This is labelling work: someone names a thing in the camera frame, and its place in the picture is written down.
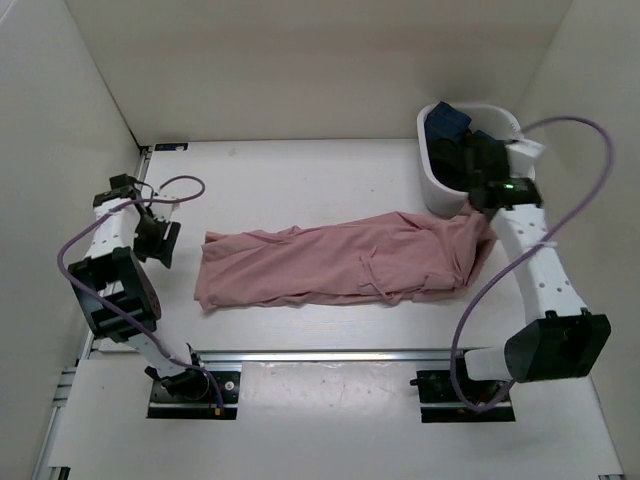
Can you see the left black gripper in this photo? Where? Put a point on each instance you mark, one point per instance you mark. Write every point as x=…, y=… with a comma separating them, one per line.
x=161, y=249

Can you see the pink trousers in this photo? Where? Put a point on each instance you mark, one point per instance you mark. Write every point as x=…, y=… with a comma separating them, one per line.
x=388, y=258

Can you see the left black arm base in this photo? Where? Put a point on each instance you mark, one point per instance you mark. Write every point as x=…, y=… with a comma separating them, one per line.
x=192, y=396

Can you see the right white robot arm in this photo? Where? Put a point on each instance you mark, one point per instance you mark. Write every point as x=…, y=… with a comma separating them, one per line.
x=561, y=339

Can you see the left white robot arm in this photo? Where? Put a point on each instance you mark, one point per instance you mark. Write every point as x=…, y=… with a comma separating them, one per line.
x=114, y=292

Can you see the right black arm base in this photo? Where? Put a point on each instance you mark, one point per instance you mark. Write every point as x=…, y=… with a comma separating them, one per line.
x=439, y=403

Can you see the black folded garment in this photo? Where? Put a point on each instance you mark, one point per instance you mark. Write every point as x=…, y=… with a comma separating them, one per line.
x=450, y=160

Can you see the white plastic laundry basket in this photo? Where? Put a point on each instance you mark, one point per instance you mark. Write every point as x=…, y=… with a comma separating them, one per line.
x=493, y=120

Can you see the blue folded garment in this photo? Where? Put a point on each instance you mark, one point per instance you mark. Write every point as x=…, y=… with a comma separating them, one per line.
x=445, y=123

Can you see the small dark label sticker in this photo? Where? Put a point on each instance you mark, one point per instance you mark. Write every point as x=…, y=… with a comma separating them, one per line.
x=169, y=147

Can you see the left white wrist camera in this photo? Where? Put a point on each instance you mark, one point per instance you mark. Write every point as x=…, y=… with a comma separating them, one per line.
x=167, y=202

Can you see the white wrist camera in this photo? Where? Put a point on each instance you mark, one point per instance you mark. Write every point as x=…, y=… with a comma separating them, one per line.
x=523, y=155
x=167, y=202

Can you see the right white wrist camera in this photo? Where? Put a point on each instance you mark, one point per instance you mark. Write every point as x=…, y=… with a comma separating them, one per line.
x=523, y=155

